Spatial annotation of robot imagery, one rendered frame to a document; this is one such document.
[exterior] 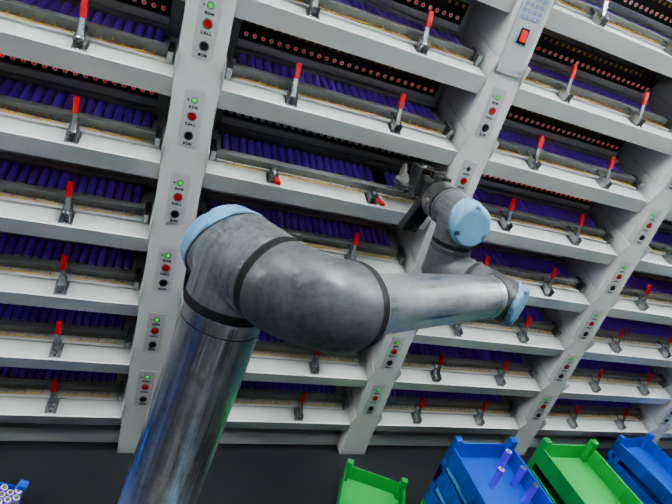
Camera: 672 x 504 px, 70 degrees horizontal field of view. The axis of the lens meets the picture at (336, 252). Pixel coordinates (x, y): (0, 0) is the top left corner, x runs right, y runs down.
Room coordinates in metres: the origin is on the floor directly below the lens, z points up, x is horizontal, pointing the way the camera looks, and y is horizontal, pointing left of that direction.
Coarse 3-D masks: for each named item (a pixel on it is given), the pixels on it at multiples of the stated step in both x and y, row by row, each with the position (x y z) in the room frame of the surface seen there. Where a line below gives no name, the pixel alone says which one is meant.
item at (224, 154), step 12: (216, 156) 1.10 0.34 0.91; (228, 156) 1.11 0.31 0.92; (240, 156) 1.12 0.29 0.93; (252, 156) 1.14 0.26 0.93; (288, 168) 1.17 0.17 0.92; (300, 168) 1.18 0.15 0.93; (324, 180) 1.21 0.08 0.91; (336, 180) 1.22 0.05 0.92; (348, 180) 1.23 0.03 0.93; (360, 180) 1.25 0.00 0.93; (384, 192) 1.27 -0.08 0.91; (396, 192) 1.28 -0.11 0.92
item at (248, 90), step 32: (256, 32) 1.23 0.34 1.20; (256, 64) 1.20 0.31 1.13; (288, 64) 1.25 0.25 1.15; (320, 64) 1.30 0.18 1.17; (352, 64) 1.32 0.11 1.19; (384, 64) 1.34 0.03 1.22; (224, 96) 1.06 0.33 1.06; (256, 96) 1.09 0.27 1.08; (288, 96) 1.12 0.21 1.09; (320, 96) 1.20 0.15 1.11; (352, 96) 1.24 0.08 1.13; (384, 96) 1.35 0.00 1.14; (416, 96) 1.40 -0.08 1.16; (320, 128) 1.15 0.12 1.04; (352, 128) 1.17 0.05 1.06; (384, 128) 1.22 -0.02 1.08; (416, 128) 1.28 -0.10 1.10; (448, 128) 1.32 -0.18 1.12; (448, 160) 1.28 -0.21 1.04
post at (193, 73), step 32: (192, 0) 1.02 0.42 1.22; (224, 0) 1.04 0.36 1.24; (192, 32) 1.02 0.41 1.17; (224, 32) 1.05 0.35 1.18; (192, 64) 1.03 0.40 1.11; (224, 64) 1.05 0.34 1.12; (192, 160) 1.04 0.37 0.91; (160, 192) 1.02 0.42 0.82; (192, 192) 1.04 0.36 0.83; (160, 224) 1.02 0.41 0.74; (160, 352) 1.04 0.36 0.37; (128, 384) 1.02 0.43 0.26; (128, 416) 1.02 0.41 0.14; (128, 448) 1.03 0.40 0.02
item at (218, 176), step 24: (240, 120) 1.24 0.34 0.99; (216, 144) 1.12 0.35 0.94; (336, 144) 1.33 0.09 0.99; (216, 168) 1.08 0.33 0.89; (240, 168) 1.12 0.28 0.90; (240, 192) 1.10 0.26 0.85; (264, 192) 1.11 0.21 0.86; (288, 192) 1.13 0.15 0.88; (312, 192) 1.15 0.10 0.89; (336, 192) 1.20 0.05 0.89; (360, 192) 1.24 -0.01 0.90; (360, 216) 1.22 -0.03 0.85; (384, 216) 1.23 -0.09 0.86
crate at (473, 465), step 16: (448, 448) 1.05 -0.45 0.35; (464, 448) 1.06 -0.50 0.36; (480, 448) 1.08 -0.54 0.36; (496, 448) 1.10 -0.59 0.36; (512, 448) 1.10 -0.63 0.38; (448, 464) 1.02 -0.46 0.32; (464, 464) 0.98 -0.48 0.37; (480, 464) 1.06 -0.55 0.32; (496, 464) 1.08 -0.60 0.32; (512, 464) 1.08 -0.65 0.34; (464, 480) 0.96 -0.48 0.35; (480, 480) 1.00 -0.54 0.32; (528, 480) 1.02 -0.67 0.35; (480, 496) 0.90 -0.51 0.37; (496, 496) 0.96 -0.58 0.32; (512, 496) 0.98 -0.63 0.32; (544, 496) 0.97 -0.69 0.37
